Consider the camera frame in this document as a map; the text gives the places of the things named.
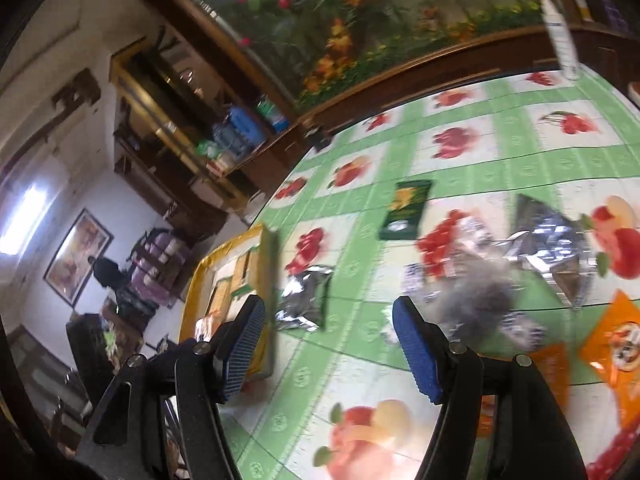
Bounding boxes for dark low furniture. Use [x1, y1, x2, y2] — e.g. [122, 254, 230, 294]
[66, 312, 146, 401]

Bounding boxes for orange cartoon snack packet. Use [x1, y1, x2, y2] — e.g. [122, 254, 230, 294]
[580, 290, 640, 413]

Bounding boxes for flower garden wall panel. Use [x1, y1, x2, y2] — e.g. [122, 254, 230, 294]
[165, 0, 576, 111]

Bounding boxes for wooden wall cabinet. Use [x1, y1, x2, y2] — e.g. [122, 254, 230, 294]
[110, 0, 640, 226]

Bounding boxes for small dark box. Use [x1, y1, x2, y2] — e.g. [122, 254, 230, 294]
[305, 127, 333, 153]

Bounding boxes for stack of purple packs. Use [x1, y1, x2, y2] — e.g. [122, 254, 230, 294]
[132, 227, 193, 301]

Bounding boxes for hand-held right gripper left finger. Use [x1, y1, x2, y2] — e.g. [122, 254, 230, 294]
[75, 295, 268, 480]

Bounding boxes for yellow cardboard box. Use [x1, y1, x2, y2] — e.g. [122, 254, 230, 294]
[179, 223, 281, 378]

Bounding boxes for small wooden wall shelf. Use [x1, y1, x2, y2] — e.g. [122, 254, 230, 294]
[50, 67, 101, 121]

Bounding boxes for fruit print green tablecloth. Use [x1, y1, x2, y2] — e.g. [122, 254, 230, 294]
[220, 70, 640, 480]

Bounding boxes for silver snack packet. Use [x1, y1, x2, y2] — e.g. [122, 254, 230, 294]
[507, 194, 598, 308]
[425, 255, 521, 341]
[274, 265, 335, 333]

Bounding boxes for white spray bottle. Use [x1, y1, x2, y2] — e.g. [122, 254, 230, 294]
[537, 0, 581, 81]

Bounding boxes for pale blue plastic jug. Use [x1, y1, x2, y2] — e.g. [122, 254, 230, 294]
[212, 122, 236, 156]

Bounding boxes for bright window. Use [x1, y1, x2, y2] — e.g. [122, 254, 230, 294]
[0, 180, 56, 256]

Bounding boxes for dark green snack packet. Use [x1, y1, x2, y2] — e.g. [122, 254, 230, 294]
[378, 179, 433, 241]

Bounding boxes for framed wall picture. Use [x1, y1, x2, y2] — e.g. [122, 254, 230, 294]
[42, 208, 115, 308]

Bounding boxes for green white refill bag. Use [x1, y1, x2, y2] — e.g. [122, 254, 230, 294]
[257, 95, 288, 133]

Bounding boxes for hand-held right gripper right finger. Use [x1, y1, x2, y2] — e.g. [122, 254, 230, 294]
[392, 295, 590, 480]

